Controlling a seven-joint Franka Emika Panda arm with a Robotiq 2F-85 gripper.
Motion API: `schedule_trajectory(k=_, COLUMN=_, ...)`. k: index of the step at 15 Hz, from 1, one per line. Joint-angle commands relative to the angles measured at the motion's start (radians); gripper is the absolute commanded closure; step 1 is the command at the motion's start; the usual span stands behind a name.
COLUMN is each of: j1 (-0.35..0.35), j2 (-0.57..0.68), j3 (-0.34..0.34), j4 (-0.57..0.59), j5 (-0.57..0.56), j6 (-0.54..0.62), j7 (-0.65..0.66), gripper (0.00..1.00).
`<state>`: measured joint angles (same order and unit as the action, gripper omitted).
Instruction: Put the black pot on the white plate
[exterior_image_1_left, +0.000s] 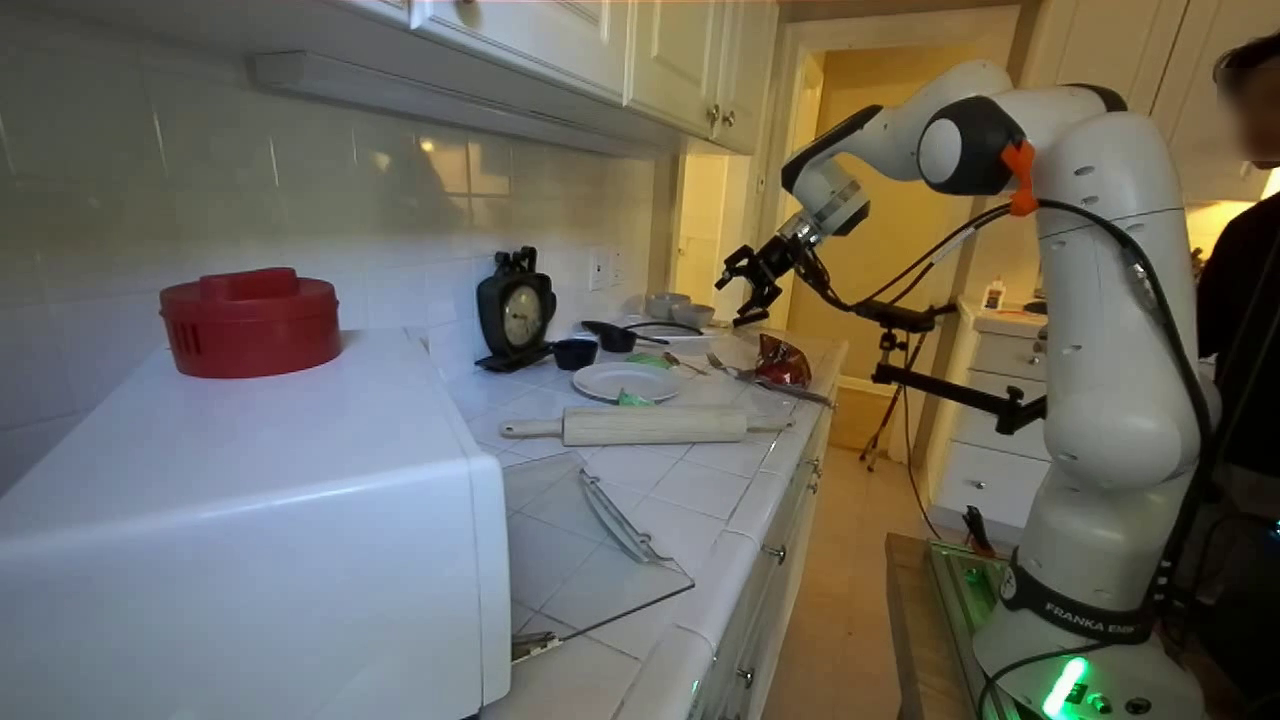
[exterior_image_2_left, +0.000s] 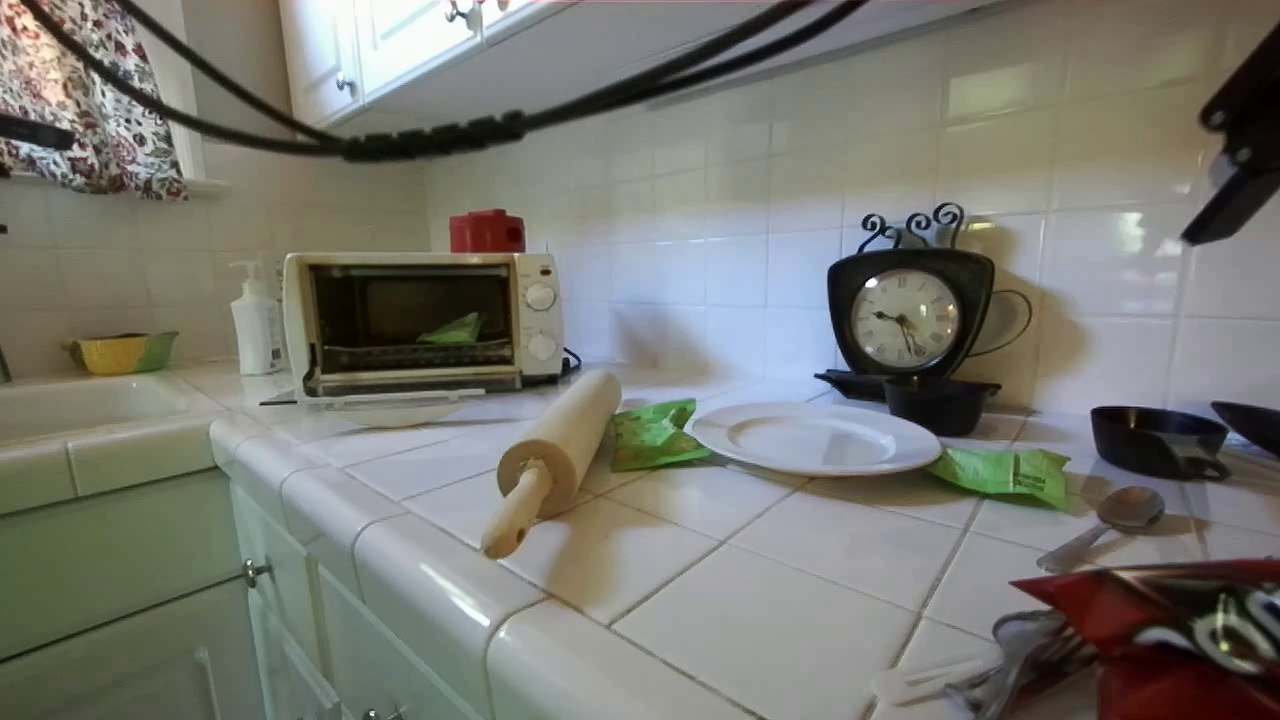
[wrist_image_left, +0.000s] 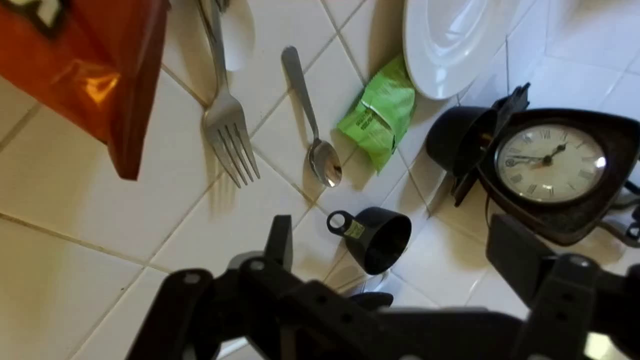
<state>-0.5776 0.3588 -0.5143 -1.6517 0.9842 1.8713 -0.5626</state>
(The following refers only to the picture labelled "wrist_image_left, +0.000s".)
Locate metal spoon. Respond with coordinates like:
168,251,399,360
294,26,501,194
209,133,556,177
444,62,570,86
280,45,343,190

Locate white plate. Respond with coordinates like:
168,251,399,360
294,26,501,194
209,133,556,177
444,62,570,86
402,0,530,103

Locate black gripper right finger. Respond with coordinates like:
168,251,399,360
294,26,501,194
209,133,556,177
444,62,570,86
486,212,640,360

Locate red chips bag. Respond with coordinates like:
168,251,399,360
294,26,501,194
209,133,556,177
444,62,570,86
0,0,170,182

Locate green snack packet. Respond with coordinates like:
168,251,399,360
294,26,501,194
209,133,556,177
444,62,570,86
333,55,420,173

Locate black table clock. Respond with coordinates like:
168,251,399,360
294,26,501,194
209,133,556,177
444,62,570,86
473,109,640,248

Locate metal fork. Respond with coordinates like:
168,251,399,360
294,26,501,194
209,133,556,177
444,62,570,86
198,0,262,190

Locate black measuring scoop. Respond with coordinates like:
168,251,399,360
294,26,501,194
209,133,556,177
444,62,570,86
324,205,413,278

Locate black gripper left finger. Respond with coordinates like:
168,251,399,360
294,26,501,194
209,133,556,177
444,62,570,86
125,212,366,360

